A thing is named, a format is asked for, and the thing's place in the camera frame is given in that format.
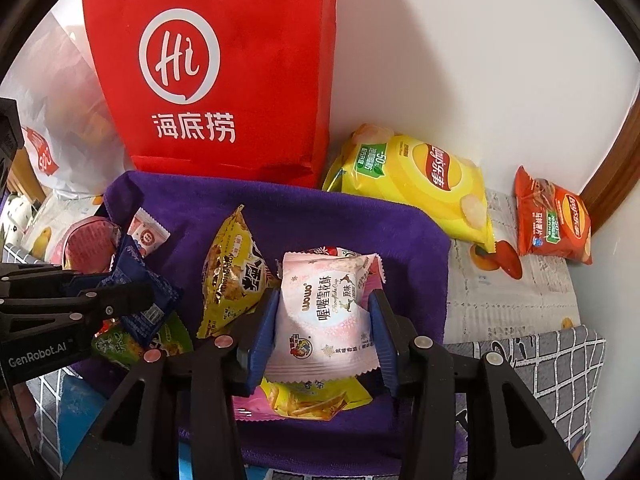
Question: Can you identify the white plastic bag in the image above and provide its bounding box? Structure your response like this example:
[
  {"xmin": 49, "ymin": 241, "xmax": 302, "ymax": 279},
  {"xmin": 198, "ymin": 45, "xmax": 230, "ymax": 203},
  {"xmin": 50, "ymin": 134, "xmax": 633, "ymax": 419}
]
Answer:
[{"xmin": 0, "ymin": 10, "xmax": 132, "ymax": 202}]

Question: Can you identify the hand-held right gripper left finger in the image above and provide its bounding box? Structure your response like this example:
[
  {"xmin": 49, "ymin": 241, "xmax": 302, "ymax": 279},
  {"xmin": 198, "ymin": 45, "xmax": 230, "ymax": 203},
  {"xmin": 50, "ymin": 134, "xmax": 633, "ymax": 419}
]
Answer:
[{"xmin": 62, "ymin": 287, "xmax": 281, "ymax": 480}]

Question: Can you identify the blue tissue pack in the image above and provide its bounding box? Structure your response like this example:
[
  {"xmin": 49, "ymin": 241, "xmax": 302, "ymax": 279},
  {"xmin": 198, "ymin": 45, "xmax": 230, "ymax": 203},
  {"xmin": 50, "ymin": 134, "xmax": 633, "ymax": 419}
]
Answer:
[{"xmin": 55, "ymin": 372, "xmax": 111, "ymax": 456}]

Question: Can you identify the long pink snack packet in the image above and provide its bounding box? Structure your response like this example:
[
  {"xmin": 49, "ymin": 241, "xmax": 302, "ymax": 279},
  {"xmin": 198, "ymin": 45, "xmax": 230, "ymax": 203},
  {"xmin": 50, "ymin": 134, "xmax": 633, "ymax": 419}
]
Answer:
[{"xmin": 126, "ymin": 207, "xmax": 172, "ymax": 258}]

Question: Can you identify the yellow snack packet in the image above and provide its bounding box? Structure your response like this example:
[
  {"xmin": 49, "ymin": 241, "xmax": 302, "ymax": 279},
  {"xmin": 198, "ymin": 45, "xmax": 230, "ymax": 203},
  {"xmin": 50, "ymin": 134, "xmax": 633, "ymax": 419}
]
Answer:
[{"xmin": 196, "ymin": 204, "xmax": 282, "ymax": 340}]

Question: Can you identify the brown wooden door frame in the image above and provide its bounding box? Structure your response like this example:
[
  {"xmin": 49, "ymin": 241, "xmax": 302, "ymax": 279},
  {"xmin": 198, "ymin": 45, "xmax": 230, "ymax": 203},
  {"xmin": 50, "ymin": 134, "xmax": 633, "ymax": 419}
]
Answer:
[{"xmin": 580, "ymin": 95, "xmax": 640, "ymax": 221}]

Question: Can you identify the pale pink pastry packet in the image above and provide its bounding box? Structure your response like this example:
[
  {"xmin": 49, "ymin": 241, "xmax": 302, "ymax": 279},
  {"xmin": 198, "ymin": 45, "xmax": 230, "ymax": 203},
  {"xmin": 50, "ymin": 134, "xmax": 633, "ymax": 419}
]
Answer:
[{"xmin": 264, "ymin": 246, "xmax": 387, "ymax": 382}]

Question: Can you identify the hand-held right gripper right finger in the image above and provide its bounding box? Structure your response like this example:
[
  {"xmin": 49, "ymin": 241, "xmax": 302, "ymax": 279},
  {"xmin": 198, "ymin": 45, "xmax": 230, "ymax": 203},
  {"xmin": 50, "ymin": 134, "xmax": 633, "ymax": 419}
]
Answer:
[{"xmin": 367, "ymin": 290, "xmax": 573, "ymax": 480}]

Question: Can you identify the green triangular snack packet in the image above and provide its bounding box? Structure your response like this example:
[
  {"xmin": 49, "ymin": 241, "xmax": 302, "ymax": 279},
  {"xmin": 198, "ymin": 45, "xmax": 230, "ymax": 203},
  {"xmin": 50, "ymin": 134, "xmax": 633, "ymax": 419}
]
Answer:
[{"xmin": 91, "ymin": 311, "xmax": 195, "ymax": 367}]

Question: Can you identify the red snack packet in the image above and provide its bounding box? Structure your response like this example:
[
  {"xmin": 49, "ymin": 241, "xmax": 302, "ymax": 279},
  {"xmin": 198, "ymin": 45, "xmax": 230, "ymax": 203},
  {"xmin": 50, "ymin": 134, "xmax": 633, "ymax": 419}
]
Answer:
[{"xmin": 64, "ymin": 216, "xmax": 122, "ymax": 275}]

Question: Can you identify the blue snack packet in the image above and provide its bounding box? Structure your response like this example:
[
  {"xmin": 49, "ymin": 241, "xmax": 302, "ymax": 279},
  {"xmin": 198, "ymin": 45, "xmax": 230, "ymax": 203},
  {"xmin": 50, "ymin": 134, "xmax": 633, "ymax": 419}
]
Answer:
[{"xmin": 106, "ymin": 234, "xmax": 182, "ymax": 348}]

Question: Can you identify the purple towel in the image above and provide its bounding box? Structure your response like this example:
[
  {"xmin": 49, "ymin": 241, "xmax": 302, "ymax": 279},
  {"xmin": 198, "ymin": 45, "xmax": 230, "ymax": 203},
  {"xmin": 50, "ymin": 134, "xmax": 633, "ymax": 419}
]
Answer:
[{"xmin": 65, "ymin": 170, "xmax": 453, "ymax": 471}]

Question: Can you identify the orange chips bag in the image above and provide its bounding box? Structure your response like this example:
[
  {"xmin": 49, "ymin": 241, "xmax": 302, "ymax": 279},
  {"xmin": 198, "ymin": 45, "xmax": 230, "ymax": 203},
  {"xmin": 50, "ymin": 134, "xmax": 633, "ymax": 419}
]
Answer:
[{"xmin": 515, "ymin": 165, "xmax": 593, "ymax": 266}]

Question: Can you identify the grey checkered blanket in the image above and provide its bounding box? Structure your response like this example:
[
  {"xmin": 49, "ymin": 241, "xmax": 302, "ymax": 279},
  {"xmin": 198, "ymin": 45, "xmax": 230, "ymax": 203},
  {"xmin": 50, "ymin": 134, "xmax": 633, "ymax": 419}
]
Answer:
[{"xmin": 22, "ymin": 324, "xmax": 608, "ymax": 480}]

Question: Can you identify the white floral cloth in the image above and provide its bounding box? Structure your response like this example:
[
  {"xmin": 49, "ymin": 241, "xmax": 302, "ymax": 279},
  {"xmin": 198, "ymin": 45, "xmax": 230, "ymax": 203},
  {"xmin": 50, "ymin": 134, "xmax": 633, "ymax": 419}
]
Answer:
[{"xmin": 0, "ymin": 194, "xmax": 33, "ymax": 248}]

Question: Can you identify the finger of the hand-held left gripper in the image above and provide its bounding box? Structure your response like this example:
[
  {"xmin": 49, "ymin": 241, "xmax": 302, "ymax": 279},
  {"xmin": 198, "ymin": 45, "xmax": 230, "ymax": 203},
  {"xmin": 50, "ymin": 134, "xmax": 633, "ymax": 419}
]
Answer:
[
  {"xmin": 0, "ymin": 261, "xmax": 101, "ymax": 306},
  {"xmin": 0, "ymin": 282, "xmax": 156, "ymax": 346}
]

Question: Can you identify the yellow chips bag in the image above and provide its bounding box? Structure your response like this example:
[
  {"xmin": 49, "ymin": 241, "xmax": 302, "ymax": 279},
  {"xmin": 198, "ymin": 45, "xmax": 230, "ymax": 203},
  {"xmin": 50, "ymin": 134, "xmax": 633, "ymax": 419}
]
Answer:
[{"xmin": 322, "ymin": 124, "xmax": 496, "ymax": 256}]

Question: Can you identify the red paper bag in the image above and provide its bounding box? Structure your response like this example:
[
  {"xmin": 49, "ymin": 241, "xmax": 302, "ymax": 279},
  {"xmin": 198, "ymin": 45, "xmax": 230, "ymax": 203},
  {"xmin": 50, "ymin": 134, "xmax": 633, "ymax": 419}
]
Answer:
[{"xmin": 81, "ymin": 0, "xmax": 341, "ymax": 190}]

